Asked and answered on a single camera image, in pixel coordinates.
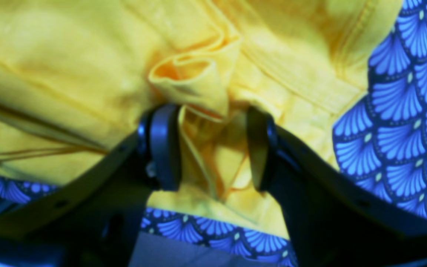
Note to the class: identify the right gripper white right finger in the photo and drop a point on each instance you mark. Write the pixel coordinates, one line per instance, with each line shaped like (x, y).
(330, 221)

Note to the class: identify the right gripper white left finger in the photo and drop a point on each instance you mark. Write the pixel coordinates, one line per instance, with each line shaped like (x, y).
(95, 220)

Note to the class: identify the yellow T-shirt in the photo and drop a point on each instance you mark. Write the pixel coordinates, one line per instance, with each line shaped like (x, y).
(76, 76)

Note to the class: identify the blue fan-patterned tablecloth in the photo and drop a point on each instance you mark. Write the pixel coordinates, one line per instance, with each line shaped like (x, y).
(380, 145)

